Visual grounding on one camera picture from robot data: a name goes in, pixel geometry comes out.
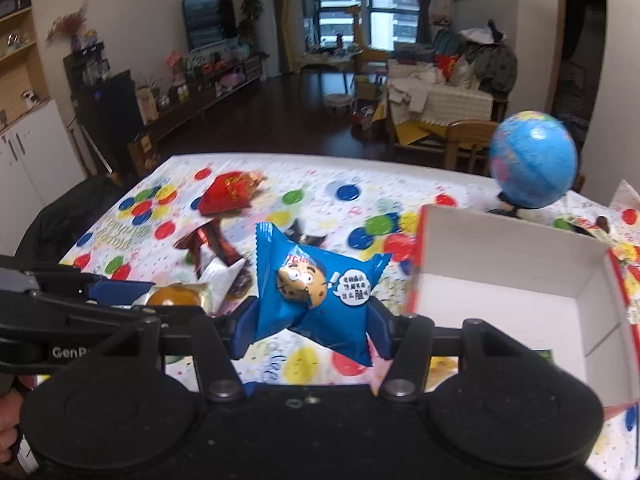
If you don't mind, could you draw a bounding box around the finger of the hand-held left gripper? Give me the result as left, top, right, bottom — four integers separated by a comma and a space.
65, 306, 208, 334
20, 262, 153, 306

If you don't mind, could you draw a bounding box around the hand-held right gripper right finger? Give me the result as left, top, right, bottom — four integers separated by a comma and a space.
368, 297, 517, 404

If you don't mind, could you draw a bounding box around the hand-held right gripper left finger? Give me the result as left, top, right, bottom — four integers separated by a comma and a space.
119, 297, 261, 404

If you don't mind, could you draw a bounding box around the orange pastry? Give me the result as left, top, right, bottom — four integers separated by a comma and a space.
145, 282, 213, 318

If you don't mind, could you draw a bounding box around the silver packet with purple print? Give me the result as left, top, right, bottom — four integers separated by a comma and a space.
197, 257, 256, 318

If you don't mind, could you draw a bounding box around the blue cookie snack packet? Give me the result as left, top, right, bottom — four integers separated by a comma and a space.
254, 222, 393, 367

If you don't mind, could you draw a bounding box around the red-brown foil snack packet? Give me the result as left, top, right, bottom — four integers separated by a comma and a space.
172, 220, 246, 278

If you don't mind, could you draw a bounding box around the white cardboard box red outside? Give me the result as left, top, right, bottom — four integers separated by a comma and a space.
405, 204, 640, 408

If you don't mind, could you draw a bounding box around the person's left hand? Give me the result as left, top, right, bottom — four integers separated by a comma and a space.
0, 390, 24, 466

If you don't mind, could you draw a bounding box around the black chair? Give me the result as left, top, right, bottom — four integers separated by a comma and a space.
15, 175, 136, 261

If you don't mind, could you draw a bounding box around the dark snack packet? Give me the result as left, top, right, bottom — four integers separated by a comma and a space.
285, 217, 328, 248

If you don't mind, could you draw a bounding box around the red snack packet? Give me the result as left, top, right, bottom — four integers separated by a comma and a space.
197, 170, 268, 217

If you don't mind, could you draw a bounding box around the white cupboard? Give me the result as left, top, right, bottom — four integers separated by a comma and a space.
0, 97, 88, 256

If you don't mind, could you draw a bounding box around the balloon print tablecloth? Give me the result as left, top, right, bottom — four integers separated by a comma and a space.
57, 154, 640, 480

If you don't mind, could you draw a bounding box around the dark side cabinet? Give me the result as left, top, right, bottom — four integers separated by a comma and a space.
62, 45, 146, 176

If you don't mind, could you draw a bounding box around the yellow cloth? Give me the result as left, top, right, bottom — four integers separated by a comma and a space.
387, 117, 446, 147

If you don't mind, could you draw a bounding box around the dark television cabinet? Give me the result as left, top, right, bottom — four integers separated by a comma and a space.
150, 52, 266, 141

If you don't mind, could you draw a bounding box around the yellow-green snack packet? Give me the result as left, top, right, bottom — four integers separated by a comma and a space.
552, 212, 613, 241

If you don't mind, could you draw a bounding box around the blue desk globe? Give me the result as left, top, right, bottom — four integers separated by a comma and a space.
487, 110, 580, 218

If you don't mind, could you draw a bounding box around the small round stool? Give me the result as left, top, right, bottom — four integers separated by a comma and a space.
327, 92, 353, 116

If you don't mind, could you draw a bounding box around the cluttered sofa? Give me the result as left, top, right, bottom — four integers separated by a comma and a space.
385, 25, 518, 136

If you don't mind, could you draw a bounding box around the dried flower bunch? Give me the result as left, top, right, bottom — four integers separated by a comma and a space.
47, 5, 91, 51

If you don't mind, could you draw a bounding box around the small wooden table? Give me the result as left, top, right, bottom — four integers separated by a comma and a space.
300, 42, 363, 91

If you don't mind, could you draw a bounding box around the yellow wooden chair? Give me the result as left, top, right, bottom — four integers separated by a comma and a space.
350, 5, 391, 73

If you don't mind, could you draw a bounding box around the flat screen television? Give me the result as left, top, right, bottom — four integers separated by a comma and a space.
181, 0, 238, 53

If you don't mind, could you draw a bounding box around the green potted plant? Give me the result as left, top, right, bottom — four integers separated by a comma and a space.
237, 0, 266, 56

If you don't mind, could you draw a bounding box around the large window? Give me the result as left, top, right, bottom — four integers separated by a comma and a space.
300, 0, 436, 53

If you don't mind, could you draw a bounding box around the wooden wall shelf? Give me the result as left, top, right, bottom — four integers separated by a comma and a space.
0, 0, 51, 131

